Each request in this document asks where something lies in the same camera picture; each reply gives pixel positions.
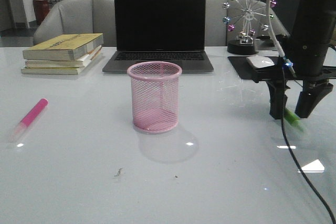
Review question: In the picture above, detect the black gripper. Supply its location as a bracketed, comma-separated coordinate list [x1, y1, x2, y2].
[251, 35, 335, 120]

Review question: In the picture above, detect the green highlighter pen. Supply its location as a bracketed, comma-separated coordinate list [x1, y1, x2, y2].
[284, 108, 307, 134]

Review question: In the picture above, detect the pink highlighter pen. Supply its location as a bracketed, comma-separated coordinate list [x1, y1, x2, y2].
[9, 98, 48, 143]

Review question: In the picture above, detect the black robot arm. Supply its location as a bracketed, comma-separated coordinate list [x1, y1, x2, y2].
[253, 0, 335, 119]

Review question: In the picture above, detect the pink mesh pen holder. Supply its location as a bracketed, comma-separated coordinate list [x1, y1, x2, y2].
[127, 61, 182, 133]

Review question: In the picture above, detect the white computer mouse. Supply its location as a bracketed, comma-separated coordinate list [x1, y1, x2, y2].
[246, 55, 275, 69]

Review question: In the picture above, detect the black mouse pad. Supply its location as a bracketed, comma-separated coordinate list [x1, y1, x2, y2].
[228, 56, 281, 83]

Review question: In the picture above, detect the ferris wheel desk ornament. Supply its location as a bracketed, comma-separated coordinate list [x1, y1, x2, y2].
[222, 0, 275, 55]

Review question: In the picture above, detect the right grey armchair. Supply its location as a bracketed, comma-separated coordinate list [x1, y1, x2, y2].
[204, 0, 289, 47]

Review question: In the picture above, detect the grey armchair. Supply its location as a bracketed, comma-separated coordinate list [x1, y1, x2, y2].
[33, 0, 117, 47]
[204, 0, 289, 47]

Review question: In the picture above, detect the grey open laptop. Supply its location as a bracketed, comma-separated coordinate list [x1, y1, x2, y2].
[102, 0, 214, 73]

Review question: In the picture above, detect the middle cream book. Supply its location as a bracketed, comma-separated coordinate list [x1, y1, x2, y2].
[25, 46, 102, 68]

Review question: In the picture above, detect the cream book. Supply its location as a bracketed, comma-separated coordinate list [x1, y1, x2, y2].
[25, 46, 102, 68]
[21, 52, 101, 75]

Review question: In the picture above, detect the left grey armchair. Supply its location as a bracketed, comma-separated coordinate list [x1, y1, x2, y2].
[33, 0, 117, 47]

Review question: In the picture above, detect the top yellow book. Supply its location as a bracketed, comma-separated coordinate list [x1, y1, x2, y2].
[23, 33, 104, 61]

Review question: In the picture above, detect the red trash bin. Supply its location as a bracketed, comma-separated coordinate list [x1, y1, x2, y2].
[33, 0, 50, 25]

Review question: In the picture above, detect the bottom cream book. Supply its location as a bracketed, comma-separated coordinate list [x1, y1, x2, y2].
[21, 52, 101, 75]

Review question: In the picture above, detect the black cable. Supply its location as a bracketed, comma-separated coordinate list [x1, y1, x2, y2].
[280, 66, 336, 224]

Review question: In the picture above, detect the white cable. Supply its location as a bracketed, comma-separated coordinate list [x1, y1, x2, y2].
[267, 0, 298, 78]

